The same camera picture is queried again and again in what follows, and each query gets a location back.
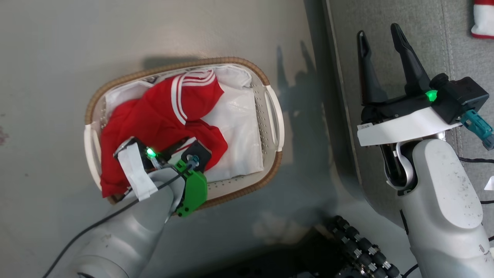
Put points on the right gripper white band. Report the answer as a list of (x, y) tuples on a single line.
[(401, 125)]

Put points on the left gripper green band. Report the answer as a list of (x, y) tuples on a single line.
[(135, 170)]

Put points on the red garment white stripes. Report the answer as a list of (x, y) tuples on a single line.
[(154, 112)]

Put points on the dark robot base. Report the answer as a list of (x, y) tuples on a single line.
[(270, 266)]

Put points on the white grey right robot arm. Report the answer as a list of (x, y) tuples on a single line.
[(444, 200)]

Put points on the grey fabric sofa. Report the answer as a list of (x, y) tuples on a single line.
[(444, 38)]

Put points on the red white cloth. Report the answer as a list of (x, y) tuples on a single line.
[(484, 19)]

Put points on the white laundry basket brown rim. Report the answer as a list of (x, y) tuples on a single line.
[(266, 166)]

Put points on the black roller omni wheel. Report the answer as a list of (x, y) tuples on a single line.
[(359, 247)]

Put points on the teal left camera connector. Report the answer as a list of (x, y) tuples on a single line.
[(193, 161)]

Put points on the teal camera connector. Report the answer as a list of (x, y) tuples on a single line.
[(193, 161), (478, 125)]

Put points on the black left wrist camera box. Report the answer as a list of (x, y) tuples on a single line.
[(201, 150)]

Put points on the teal right camera connector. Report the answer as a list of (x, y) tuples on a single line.
[(478, 125)]

